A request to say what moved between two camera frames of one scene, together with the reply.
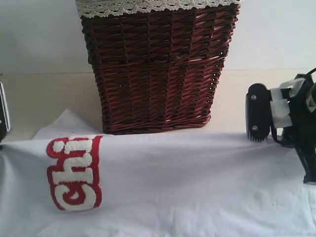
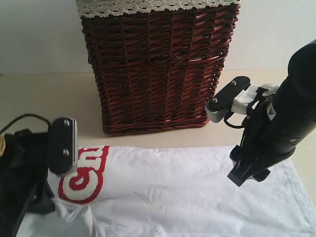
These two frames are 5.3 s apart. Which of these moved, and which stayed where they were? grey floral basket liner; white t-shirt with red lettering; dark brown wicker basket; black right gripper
Moved: black right gripper; white t-shirt with red lettering
Stayed: dark brown wicker basket; grey floral basket liner
